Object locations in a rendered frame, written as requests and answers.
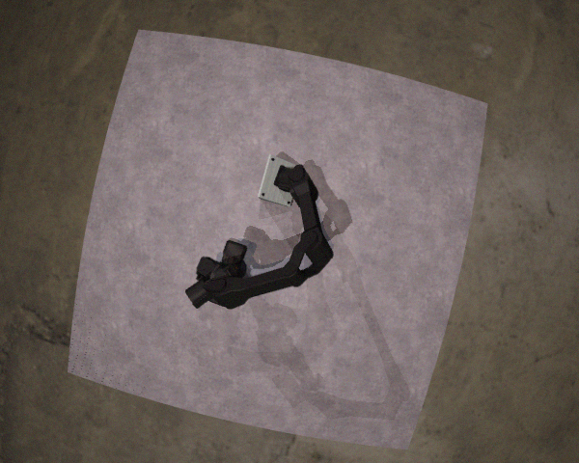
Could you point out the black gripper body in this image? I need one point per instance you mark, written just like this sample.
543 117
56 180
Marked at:
232 251

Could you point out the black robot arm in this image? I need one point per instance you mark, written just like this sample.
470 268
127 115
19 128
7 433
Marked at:
222 284

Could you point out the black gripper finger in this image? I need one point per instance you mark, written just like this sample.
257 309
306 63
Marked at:
239 261

